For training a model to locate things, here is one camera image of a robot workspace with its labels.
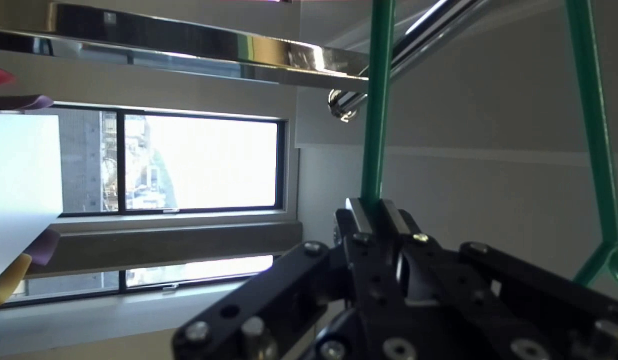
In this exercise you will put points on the chrome clothes rail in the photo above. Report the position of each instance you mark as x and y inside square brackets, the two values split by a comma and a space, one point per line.
[63, 29]

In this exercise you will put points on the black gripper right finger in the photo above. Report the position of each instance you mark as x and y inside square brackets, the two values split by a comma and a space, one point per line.
[399, 228]

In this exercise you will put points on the white table with hanger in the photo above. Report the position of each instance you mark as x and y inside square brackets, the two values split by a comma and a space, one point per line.
[30, 180]

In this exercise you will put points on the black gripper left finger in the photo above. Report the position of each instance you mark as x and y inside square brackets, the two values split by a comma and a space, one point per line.
[355, 233]

